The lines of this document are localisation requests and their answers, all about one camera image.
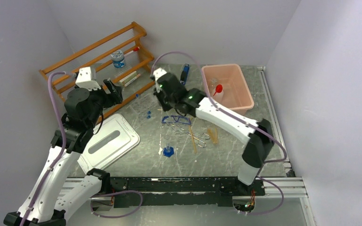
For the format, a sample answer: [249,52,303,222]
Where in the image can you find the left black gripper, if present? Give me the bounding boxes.
[82,78,123,129]

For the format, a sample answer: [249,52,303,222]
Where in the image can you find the blue safety goggles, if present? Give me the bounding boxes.
[161,115,192,125]

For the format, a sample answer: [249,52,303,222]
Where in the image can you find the graduated cylinder blue base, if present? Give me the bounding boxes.
[163,135,174,157]

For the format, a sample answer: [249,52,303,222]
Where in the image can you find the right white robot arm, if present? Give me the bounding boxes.
[150,68,274,195]

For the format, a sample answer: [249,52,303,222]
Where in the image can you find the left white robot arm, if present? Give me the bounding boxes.
[3,80,123,226]

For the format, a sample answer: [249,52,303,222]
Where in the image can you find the blue lidded jar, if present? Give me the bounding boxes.
[110,50,125,68]

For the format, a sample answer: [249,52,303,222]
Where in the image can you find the orange wooden shelf rack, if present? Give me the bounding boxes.
[39,22,155,117]

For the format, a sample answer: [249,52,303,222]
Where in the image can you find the metal tray lid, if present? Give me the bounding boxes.
[77,113,140,173]

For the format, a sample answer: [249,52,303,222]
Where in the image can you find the red capped thermometer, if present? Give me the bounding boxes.
[124,47,140,57]

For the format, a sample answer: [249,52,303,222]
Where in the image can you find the red capped wash bottle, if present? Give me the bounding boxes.
[212,84,224,104]

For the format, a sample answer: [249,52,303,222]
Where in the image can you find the pink plastic bin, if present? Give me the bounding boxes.
[202,64,255,115]

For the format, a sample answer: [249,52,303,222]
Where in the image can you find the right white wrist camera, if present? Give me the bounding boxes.
[153,67,167,83]

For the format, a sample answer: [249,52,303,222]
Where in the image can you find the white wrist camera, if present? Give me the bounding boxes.
[153,67,167,83]
[75,66,100,91]

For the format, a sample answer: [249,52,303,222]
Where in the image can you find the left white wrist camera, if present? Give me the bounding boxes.
[75,66,100,91]

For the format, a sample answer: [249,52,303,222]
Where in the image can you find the black base frame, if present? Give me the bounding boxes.
[95,176,265,208]

